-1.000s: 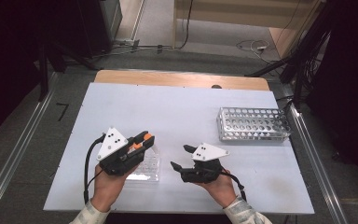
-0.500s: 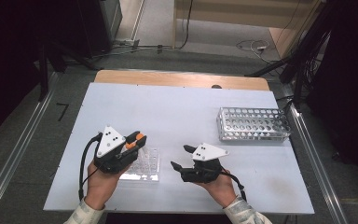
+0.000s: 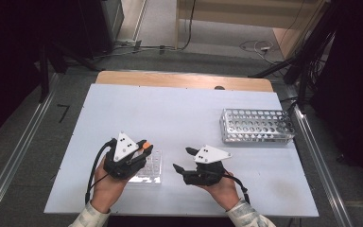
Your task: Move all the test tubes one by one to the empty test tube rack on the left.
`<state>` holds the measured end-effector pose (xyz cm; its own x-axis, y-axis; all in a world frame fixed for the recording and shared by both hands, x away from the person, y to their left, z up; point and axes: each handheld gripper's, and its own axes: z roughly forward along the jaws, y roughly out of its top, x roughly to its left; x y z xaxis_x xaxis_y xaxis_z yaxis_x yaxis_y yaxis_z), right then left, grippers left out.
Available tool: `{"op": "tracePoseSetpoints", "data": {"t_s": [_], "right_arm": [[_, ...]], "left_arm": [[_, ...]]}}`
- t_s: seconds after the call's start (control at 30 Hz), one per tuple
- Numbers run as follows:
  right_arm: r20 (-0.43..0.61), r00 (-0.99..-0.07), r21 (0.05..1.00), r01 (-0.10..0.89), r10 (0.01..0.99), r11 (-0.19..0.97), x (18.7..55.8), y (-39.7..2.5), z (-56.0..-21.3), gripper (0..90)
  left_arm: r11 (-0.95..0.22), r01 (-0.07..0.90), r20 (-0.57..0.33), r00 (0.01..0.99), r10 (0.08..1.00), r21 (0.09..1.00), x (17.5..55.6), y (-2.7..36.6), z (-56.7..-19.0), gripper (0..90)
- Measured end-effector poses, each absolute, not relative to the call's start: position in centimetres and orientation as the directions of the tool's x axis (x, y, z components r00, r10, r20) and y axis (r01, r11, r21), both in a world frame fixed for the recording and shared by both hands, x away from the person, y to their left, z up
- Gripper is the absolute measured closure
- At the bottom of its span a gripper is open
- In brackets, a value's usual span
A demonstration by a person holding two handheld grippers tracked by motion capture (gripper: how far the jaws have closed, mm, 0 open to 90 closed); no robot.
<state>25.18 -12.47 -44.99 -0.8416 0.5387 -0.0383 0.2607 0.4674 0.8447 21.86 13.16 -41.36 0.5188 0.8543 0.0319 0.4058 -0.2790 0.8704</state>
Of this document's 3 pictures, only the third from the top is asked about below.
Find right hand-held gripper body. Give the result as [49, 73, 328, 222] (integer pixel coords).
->
[181, 144, 233, 187]

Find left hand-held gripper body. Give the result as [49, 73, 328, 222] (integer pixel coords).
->
[102, 131, 147, 181]

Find clear plastic well plate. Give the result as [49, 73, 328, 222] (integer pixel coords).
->
[127, 148, 164, 184]

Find metal tube rack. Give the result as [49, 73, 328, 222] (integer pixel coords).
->
[219, 108, 296, 145]

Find person's right hand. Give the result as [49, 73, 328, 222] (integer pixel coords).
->
[200, 171, 242, 212]

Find person's left hand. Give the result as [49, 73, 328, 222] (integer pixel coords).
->
[90, 156, 130, 215]

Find dark grey cabinet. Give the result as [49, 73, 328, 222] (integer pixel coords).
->
[75, 0, 126, 60]

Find light wooden furniture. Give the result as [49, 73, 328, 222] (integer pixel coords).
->
[174, 0, 329, 61]

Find left hand-held gripper black cable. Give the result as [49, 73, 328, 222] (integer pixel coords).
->
[84, 137, 118, 204]

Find hand-held gripper black cable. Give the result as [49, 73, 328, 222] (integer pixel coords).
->
[84, 137, 118, 204]
[221, 172, 251, 204]

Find right hand-held gripper black cable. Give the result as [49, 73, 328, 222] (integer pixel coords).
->
[221, 172, 251, 204]

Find grey floor cables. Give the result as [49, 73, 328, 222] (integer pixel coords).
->
[91, 38, 178, 61]

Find aluminium floor rail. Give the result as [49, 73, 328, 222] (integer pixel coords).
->
[285, 86, 355, 227]
[0, 73, 61, 227]

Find hanging black cable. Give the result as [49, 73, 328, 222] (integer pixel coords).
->
[179, 0, 199, 51]

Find white floor cable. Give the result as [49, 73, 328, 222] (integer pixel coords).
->
[239, 39, 285, 66]

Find black metal stand with cables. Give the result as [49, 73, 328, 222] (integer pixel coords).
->
[248, 0, 339, 112]

